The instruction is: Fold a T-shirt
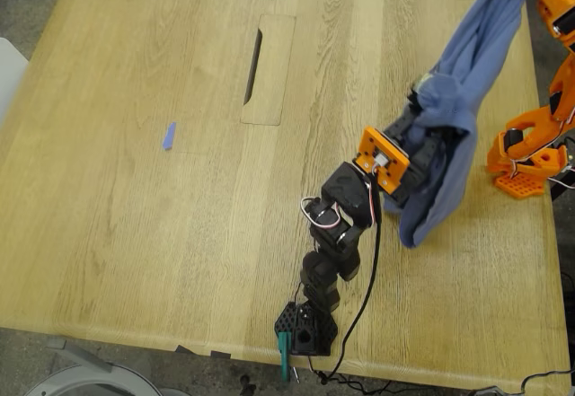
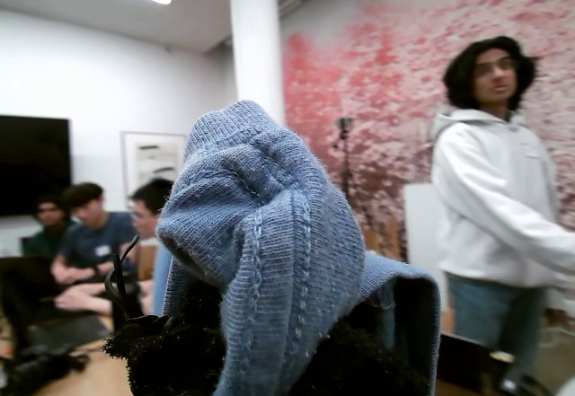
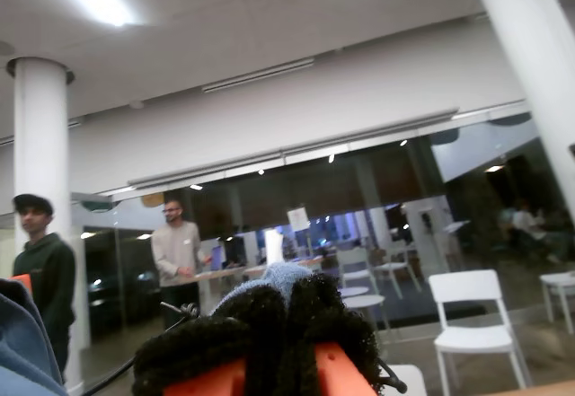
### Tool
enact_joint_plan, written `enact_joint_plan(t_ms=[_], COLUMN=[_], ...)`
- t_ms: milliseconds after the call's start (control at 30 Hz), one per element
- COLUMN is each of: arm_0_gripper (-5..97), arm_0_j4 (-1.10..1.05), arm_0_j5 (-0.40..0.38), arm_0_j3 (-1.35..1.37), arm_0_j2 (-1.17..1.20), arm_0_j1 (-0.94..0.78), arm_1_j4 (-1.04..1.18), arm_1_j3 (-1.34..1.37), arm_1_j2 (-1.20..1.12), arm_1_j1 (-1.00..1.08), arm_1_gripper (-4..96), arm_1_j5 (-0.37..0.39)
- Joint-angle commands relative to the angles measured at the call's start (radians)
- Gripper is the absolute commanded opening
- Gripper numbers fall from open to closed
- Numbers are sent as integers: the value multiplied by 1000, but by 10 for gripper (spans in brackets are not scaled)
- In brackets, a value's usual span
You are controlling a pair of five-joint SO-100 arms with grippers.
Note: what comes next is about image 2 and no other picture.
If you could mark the black equipment pile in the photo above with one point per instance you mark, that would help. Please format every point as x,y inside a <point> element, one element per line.
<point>31,369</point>

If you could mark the white column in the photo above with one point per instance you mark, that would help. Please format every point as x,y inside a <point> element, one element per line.
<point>253,32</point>

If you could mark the blue printed T-shirt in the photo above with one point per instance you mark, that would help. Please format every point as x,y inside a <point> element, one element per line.
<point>269,234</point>

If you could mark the person with glasses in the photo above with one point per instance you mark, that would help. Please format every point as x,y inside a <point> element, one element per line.
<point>148,203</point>

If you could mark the black laptop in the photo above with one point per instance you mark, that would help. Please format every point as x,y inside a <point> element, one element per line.
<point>27,279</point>

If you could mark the framed wall picture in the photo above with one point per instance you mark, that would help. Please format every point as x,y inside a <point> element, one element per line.
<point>153,158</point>

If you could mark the black tripod stand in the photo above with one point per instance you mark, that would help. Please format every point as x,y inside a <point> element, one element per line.
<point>345,126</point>

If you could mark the person in green shirt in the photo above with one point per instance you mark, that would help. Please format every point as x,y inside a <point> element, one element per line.
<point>47,239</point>

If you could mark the black monitor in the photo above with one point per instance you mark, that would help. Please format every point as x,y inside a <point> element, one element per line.
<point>467,364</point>

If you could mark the person in dark blue shirt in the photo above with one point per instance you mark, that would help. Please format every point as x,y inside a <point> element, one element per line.
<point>96,239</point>

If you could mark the black wall television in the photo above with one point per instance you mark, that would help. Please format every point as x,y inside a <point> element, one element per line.
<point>31,162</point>

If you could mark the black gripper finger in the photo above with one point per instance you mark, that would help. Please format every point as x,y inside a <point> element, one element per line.
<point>359,360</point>
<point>175,360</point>

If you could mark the person in white hoodie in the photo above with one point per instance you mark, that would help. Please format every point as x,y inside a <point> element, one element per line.
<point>485,189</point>

